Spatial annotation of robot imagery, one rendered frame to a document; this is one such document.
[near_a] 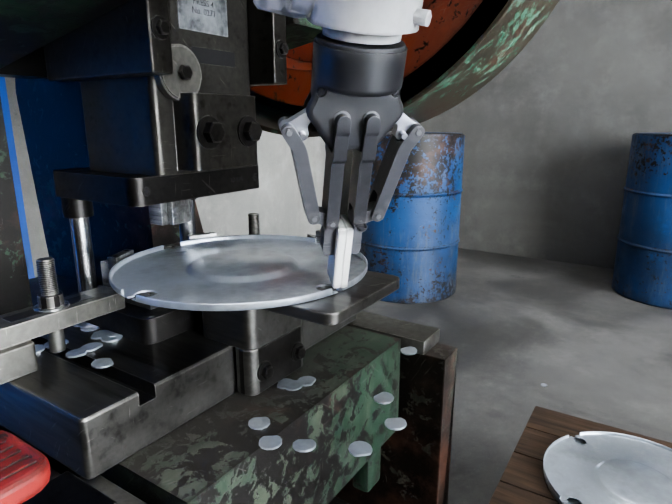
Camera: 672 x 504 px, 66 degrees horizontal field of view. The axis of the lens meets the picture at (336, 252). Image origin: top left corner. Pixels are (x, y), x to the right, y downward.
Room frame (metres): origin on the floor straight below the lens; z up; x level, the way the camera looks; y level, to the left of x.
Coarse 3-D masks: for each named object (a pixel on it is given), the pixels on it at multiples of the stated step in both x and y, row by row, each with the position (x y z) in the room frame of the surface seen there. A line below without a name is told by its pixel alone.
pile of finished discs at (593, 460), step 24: (600, 432) 0.88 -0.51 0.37; (552, 456) 0.81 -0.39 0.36; (576, 456) 0.81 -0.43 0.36; (600, 456) 0.81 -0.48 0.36; (624, 456) 0.81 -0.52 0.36; (648, 456) 0.81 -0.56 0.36; (552, 480) 0.75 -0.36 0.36; (576, 480) 0.75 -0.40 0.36; (600, 480) 0.74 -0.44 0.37; (624, 480) 0.74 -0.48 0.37; (648, 480) 0.74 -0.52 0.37
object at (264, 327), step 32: (320, 288) 0.50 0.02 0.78; (352, 288) 0.50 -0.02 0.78; (384, 288) 0.51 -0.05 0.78; (224, 320) 0.53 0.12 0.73; (256, 320) 0.52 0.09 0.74; (288, 320) 0.57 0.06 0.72; (320, 320) 0.44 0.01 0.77; (256, 352) 0.52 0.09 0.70; (288, 352) 0.56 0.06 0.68; (256, 384) 0.52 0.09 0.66
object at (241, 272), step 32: (128, 256) 0.60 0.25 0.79; (160, 256) 0.63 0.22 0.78; (192, 256) 0.63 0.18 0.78; (224, 256) 0.60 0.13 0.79; (256, 256) 0.60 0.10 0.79; (288, 256) 0.60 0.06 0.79; (320, 256) 0.63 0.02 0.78; (352, 256) 0.63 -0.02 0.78; (128, 288) 0.50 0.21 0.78; (160, 288) 0.50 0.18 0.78; (192, 288) 0.50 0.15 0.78; (224, 288) 0.50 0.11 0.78; (256, 288) 0.50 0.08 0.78; (288, 288) 0.50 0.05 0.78
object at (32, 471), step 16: (0, 432) 0.28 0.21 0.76; (0, 448) 0.26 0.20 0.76; (16, 448) 0.27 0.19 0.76; (32, 448) 0.27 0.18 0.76; (0, 464) 0.25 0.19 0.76; (16, 464) 0.25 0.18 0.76; (32, 464) 0.25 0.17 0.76; (48, 464) 0.26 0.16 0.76; (0, 480) 0.24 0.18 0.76; (16, 480) 0.24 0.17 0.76; (32, 480) 0.24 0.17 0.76; (48, 480) 0.25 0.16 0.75; (0, 496) 0.23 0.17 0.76; (16, 496) 0.23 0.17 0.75; (32, 496) 0.24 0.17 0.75
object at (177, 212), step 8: (184, 200) 0.64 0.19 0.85; (152, 208) 0.63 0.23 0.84; (160, 208) 0.62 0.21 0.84; (168, 208) 0.63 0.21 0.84; (176, 208) 0.63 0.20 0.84; (184, 208) 0.64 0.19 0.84; (152, 216) 0.63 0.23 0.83; (160, 216) 0.62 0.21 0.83; (168, 216) 0.63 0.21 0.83; (176, 216) 0.63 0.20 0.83; (184, 216) 0.64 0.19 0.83; (160, 224) 0.62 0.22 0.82
